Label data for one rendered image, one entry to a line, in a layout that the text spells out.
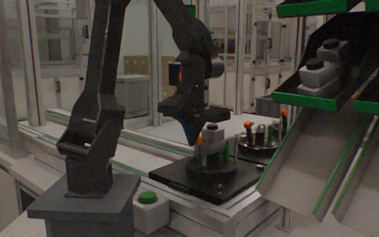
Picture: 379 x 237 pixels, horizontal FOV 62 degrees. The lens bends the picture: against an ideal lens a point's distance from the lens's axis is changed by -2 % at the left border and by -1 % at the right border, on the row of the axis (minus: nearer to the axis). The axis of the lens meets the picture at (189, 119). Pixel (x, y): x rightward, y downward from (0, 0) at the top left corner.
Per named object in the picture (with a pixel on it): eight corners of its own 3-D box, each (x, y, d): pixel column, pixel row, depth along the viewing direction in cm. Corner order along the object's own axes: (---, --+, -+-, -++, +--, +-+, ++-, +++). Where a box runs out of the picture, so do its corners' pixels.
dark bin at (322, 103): (336, 112, 54) (331, 74, 50) (273, 102, 64) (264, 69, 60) (402, 42, 66) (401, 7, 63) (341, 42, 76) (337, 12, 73)
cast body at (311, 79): (318, 106, 56) (311, 71, 53) (299, 101, 60) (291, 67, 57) (348, 84, 59) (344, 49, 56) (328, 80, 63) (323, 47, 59)
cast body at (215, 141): (210, 155, 81) (211, 128, 80) (197, 151, 84) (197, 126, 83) (229, 147, 87) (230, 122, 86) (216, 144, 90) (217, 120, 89)
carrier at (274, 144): (275, 173, 89) (278, 130, 86) (207, 155, 104) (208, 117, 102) (308, 152, 107) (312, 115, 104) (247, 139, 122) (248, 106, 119)
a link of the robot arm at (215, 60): (202, 29, 69) (229, 33, 79) (173, 31, 74) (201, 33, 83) (202, 82, 71) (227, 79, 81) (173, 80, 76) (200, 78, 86)
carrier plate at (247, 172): (221, 207, 70) (222, 198, 70) (148, 178, 86) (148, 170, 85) (272, 175, 88) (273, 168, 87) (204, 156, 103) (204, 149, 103)
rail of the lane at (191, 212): (222, 266, 65) (224, 218, 62) (33, 162, 122) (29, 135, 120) (237, 253, 69) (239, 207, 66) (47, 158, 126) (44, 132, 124)
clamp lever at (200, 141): (199, 167, 80) (197, 139, 78) (193, 165, 82) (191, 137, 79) (208, 161, 83) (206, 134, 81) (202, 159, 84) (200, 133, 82)
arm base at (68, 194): (62, 197, 51) (58, 162, 50) (78, 181, 57) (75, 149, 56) (104, 199, 50) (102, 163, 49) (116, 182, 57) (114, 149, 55)
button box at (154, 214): (147, 236, 68) (146, 209, 67) (93, 204, 82) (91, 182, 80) (170, 222, 73) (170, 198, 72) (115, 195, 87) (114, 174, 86)
